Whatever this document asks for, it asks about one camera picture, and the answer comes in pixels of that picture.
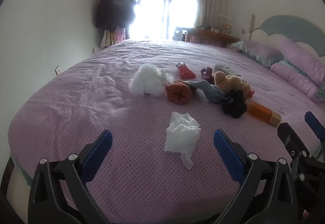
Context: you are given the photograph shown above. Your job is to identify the orange rectangular box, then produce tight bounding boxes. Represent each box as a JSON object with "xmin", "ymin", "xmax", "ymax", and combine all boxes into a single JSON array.
[{"xmin": 245, "ymin": 100, "xmax": 282, "ymax": 127}]

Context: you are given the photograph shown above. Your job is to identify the black cloth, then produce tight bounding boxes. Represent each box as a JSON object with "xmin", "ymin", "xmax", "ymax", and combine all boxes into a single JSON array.
[{"xmin": 221, "ymin": 90, "xmax": 247, "ymax": 118}]

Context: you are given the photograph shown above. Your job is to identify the brown teddy plush toy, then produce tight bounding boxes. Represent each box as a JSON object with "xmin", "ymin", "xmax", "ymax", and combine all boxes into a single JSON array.
[{"xmin": 214, "ymin": 72, "xmax": 255, "ymax": 99}]

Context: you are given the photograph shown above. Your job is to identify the grey blue sock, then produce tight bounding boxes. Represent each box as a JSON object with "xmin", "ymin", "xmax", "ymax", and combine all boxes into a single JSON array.
[{"xmin": 184, "ymin": 80, "xmax": 226, "ymax": 103}]

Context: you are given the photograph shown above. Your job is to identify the white tissue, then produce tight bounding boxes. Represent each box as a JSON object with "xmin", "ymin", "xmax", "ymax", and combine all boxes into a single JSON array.
[{"xmin": 164, "ymin": 112, "xmax": 201, "ymax": 170}]

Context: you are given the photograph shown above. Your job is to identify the dark maroon hair scrunchie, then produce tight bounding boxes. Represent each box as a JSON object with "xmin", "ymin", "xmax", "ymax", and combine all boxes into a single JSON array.
[{"xmin": 200, "ymin": 67, "xmax": 215, "ymax": 85}]

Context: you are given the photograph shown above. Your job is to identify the rust orange knit cloth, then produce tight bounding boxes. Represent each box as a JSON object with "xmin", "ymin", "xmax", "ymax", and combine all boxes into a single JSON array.
[{"xmin": 165, "ymin": 80, "xmax": 196, "ymax": 104}]

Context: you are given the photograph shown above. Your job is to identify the red snack wrapper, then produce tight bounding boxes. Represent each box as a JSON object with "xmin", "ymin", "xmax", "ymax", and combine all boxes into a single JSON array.
[{"xmin": 176, "ymin": 62, "xmax": 196, "ymax": 80}]

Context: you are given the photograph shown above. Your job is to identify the white fluffy plush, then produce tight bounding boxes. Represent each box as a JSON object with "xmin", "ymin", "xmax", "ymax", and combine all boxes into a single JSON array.
[{"xmin": 129, "ymin": 63, "xmax": 175, "ymax": 96}]

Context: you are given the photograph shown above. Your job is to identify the purple pillow teal ruffle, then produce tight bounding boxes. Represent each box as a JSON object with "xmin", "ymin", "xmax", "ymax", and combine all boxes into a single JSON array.
[{"xmin": 231, "ymin": 40, "xmax": 284, "ymax": 68}]

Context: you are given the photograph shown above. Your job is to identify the blue cloud headboard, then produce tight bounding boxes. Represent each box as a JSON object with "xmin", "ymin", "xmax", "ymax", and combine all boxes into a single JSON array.
[{"xmin": 248, "ymin": 15, "xmax": 324, "ymax": 57}]

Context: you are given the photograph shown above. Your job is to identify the blue white tissue box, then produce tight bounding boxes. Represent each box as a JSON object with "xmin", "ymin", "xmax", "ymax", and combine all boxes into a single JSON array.
[{"xmin": 214, "ymin": 64, "xmax": 237, "ymax": 75}]

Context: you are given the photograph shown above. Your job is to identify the purple dotted bed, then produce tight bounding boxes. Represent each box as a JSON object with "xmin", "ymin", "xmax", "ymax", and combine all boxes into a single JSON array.
[{"xmin": 8, "ymin": 40, "xmax": 324, "ymax": 223}]

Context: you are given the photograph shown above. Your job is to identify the wooden desk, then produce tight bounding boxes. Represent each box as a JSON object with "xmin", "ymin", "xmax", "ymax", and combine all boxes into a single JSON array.
[{"xmin": 185, "ymin": 28, "xmax": 239, "ymax": 48}]

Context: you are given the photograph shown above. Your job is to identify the sliding glass balcony door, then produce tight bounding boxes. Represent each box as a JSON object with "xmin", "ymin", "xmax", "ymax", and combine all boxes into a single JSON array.
[{"xmin": 129, "ymin": 0, "xmax": 202, "ymax": 40}]

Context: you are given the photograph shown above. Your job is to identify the dark coats on rack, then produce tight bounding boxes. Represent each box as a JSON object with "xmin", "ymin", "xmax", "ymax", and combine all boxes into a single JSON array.
[{"xmin": 95, "ymin": 0, "xmax": 135, "ymax": 32}]

